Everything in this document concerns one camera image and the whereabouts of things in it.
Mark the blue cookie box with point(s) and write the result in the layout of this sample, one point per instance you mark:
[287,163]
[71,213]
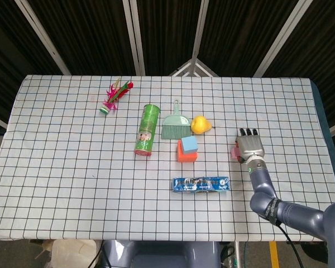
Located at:
[201,182]

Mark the light blue foam cube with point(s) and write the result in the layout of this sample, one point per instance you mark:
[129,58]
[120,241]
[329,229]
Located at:
[188,144]

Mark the grey robot torso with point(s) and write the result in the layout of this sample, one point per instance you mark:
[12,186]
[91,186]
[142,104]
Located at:
[162,257]

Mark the small pink foam cube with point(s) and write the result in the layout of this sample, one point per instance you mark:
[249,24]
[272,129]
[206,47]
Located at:
[234,154]

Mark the silver metal pole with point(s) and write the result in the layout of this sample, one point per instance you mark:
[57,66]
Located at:
[240,255]

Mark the green chips can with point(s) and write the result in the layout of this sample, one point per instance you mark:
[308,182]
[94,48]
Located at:
[146,128]

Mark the orange foam cube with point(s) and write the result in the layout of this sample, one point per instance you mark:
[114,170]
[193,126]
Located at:
[187,158]

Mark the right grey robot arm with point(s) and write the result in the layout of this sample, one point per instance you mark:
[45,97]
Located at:
[296,213]

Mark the colourful feather shuttlecock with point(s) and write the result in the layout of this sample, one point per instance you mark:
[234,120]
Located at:
[104,109]

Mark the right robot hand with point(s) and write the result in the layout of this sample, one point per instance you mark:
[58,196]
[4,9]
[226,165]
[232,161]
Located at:
[249,146]

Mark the yellow plastic fruit toy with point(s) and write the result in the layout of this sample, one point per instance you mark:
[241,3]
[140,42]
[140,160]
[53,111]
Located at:
[198,124]

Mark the white triangular frame base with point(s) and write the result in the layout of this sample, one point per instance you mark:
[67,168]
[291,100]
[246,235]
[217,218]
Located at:
[181,67]

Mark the green mini hand broom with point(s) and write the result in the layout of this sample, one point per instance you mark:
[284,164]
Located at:
[173,129]

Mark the white black grid tablecloth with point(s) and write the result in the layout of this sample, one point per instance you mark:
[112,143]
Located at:
[72,181]

